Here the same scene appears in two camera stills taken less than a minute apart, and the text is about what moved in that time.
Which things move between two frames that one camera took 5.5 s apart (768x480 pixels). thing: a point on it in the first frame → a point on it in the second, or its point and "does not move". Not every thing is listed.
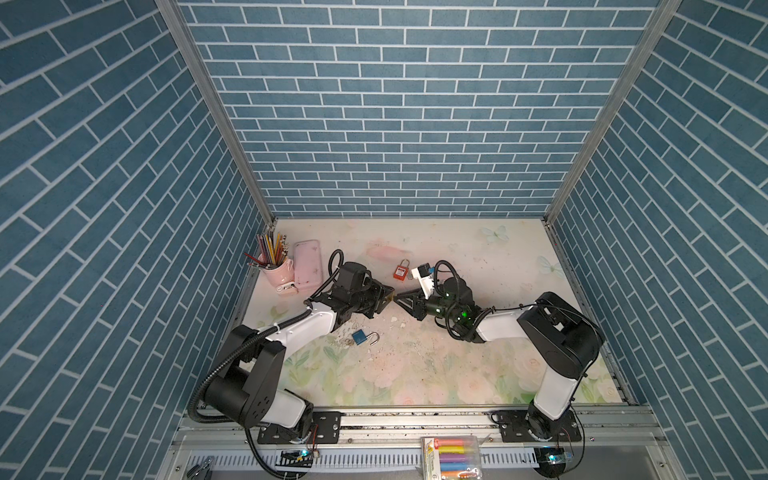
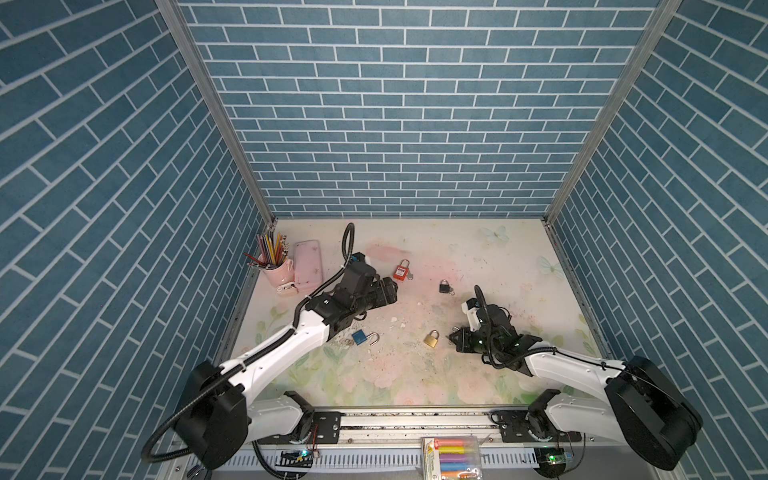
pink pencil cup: x=284 y=273 does not move
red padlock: x=402 y=270 does not move
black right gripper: x=418 y=304 → x=462 y=343
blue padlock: x=359 y=336 does not move
